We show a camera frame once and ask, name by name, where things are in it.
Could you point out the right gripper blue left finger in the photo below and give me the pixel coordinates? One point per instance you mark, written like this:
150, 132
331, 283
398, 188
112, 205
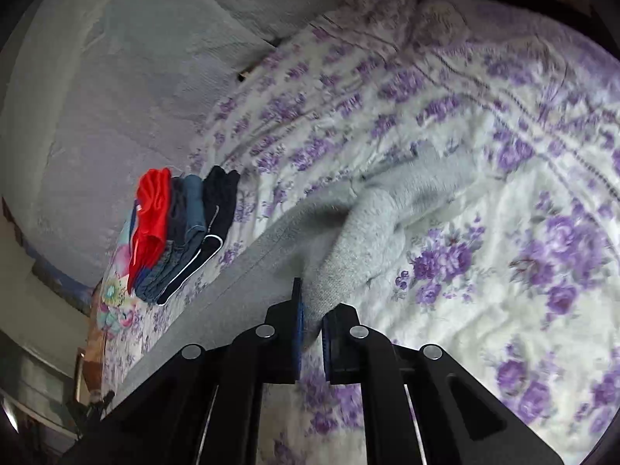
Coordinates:
298, 326

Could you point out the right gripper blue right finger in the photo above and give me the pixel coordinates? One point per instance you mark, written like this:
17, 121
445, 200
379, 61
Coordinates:
330, 345

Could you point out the grey fleece pants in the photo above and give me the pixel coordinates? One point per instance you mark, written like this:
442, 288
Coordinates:
337, 241

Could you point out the dark navy folded pants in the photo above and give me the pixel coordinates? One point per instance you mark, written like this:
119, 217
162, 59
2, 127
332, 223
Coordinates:
210, 208

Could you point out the blue folded jeans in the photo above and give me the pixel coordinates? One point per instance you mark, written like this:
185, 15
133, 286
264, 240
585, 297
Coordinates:
185, 232

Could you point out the colourful floral folded blanket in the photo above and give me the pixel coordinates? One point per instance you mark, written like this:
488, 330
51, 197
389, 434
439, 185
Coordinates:
117, 308

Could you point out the red folded garment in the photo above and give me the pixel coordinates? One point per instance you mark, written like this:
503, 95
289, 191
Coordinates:
149, 237

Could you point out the purple floral bed sheet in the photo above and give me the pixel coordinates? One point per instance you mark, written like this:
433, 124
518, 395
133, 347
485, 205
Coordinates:
516, 277

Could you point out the white lace headboard cover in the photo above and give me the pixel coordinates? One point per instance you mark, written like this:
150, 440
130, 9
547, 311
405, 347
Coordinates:
103, 90

